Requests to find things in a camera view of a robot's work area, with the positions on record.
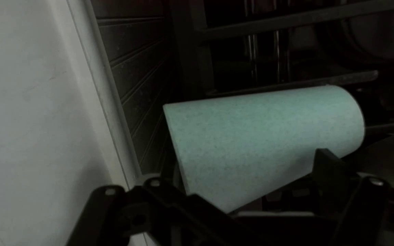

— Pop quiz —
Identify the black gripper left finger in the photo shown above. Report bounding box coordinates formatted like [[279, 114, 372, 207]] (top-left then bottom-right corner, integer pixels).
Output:
[[66, 177, 263, 246]]

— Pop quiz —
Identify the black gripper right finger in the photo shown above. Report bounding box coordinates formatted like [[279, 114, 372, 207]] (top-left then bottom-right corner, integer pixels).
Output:
[[312, 148, 394, 246]]

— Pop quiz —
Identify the black cast iron stove grate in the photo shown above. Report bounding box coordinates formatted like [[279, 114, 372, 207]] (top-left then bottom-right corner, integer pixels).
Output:
[[168, 0, 394, 138]]

